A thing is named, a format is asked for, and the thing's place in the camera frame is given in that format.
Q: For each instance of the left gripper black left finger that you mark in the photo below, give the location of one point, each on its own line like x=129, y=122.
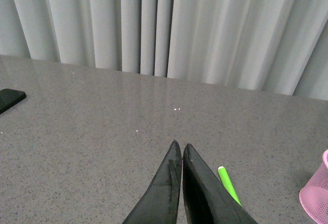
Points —
x=159, y=204

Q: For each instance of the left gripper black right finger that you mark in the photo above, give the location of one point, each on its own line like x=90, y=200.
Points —
x=205, y=198

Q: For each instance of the pink mesh pen cup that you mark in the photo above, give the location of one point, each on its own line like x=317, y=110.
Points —
x=313, y=196

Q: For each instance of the green marker pen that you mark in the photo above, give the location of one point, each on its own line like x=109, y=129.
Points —
x=227, y=183

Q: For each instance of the white pleated curtain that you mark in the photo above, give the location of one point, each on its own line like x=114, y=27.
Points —
x=278, y=46

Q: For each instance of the black smartphone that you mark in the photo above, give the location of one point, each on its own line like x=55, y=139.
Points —
x=9, y=98

